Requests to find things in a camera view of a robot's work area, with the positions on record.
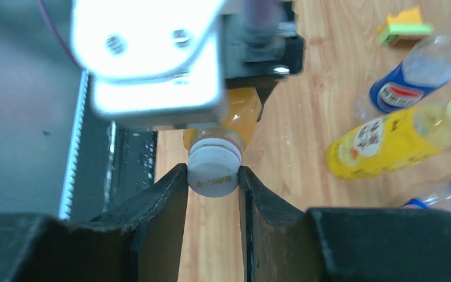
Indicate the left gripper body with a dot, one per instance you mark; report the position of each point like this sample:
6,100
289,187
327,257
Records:
259,43

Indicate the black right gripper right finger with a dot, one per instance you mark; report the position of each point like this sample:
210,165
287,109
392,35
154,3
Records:
282,243

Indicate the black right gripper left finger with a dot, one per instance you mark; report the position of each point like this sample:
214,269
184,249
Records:
139,240

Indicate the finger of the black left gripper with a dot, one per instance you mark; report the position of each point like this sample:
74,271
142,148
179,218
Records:
264,88

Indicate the orange dark label bottle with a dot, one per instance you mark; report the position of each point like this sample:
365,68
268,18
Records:
243,112

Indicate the yellow juice bottle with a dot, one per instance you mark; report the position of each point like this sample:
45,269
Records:
392,142

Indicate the white bottle cap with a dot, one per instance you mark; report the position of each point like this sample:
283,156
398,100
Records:
213,165

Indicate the yellow green toy block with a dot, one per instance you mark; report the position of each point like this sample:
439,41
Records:
406,26

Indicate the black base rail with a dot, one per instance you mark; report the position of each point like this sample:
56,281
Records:
107,164

